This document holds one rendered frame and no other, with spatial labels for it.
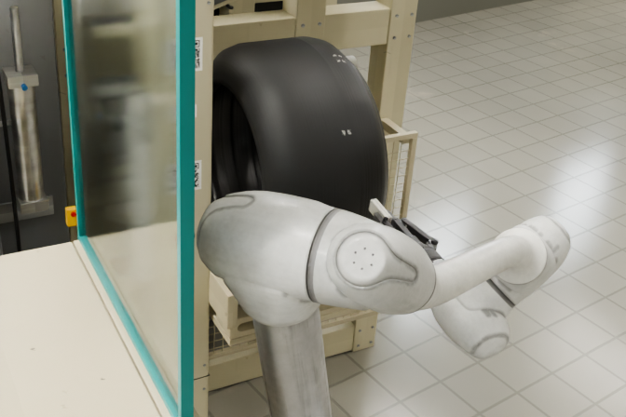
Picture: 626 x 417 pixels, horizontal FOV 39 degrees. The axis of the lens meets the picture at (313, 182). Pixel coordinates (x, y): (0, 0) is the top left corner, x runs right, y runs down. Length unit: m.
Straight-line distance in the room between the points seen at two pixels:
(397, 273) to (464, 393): 2.28
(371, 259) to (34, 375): 0.58
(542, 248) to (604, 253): 2.75
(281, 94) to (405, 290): 0.90
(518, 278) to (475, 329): 0.12
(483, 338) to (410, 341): 1.92
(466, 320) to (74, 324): 0.69
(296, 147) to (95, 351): 0.70
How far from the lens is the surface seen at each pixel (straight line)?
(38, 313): 1.53
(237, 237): 1.19
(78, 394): 1.37
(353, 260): 1.09
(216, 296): 2.17
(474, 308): 1.66
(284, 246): 1.16
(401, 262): 1.11
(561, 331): 3.79
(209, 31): 1.90
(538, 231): 1.67
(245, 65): 2.03
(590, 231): 4.54
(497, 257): 1.50
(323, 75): 2.01
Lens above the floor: 2.18
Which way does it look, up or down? 28 degrees down
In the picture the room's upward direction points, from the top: 4 degrees clockwise
